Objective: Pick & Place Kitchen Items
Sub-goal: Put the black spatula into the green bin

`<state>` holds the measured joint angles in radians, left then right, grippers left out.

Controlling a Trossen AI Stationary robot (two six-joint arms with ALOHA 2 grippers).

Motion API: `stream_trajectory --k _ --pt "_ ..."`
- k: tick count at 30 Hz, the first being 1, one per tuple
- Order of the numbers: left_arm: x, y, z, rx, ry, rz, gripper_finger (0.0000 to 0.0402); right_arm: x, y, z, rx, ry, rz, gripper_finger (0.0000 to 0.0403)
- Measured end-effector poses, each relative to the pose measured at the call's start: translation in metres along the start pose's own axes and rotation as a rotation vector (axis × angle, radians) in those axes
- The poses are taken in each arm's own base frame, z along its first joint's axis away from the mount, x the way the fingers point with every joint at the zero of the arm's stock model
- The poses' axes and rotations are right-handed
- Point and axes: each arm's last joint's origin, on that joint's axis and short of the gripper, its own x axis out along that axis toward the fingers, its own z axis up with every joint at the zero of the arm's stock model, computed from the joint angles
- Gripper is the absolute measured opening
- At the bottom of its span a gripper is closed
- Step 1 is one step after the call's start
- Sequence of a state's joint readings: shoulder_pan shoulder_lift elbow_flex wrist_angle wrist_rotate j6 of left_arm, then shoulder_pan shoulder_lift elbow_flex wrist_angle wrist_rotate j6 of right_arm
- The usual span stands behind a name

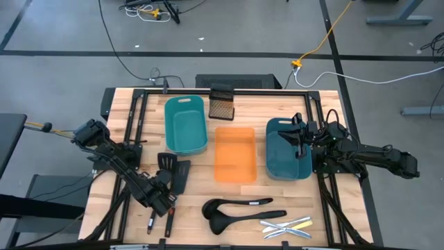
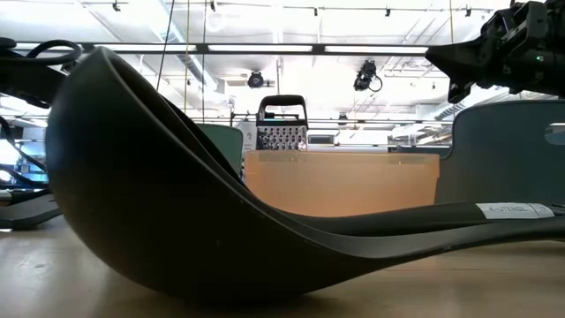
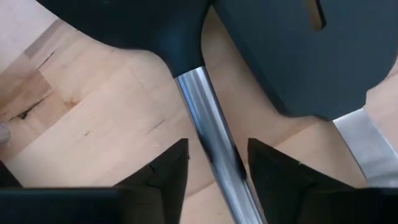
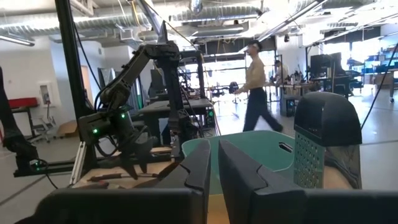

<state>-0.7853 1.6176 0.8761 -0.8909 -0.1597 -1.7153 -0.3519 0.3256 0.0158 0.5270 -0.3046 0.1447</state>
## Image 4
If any cardboard box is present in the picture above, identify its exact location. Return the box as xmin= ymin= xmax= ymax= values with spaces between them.
xmin=57 ymin=120 xmax=78 ymax=138

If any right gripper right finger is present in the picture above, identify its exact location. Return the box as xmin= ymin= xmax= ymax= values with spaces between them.
xmin=217 ymin=139 xmax=308 ymax=224

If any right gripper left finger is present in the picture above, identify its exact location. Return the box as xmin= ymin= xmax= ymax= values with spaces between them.
xmin=155 ymin=139 xmax=213 ymax=224

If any red cart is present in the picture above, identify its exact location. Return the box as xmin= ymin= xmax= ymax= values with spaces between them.
xmin=7 ymin=97 xmax=40 ymax=138

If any silver aluminium bar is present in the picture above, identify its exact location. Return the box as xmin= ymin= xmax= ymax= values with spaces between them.
xmin=69 ymin=141 xmax=88 ymax=186

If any black desk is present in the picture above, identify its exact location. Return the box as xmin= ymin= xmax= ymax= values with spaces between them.
xmin=138 ymin=98 xmax=215 ymax=147

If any black office chair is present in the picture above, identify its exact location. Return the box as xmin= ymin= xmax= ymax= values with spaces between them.
xmin=228 ymin=81 xmax=240 ymax=103

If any black computer monitor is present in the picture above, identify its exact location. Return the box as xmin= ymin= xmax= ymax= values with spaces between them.
xmin=309 ymin=52 xmax=343 ymax=78

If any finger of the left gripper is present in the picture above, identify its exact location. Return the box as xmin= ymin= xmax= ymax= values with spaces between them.
xmin=119 ymin=154 xmax=139 ymax=180
xmin=136 ymin=146 xmax=150 ymax=174

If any walking person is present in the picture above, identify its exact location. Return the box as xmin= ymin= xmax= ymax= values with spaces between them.
xmin=234 ymin=39 xmax=284 ymax=133

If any light teal plastic bin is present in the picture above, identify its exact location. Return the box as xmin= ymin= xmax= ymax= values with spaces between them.
xmin=182 ymin=130 xmax=296 ymax=195

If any black aluminium rig frame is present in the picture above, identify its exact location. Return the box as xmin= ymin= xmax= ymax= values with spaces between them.
xmin=14 ymin=0 xmax=100 ymax=178

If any black hanging cable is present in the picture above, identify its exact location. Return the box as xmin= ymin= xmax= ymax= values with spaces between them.
xmin=360 ymin=43 xmax=398 ymax=130

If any cluttered workbench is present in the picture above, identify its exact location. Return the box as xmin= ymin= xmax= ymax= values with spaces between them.
xmin=266 ymin=81 xmax=315 ymax=118

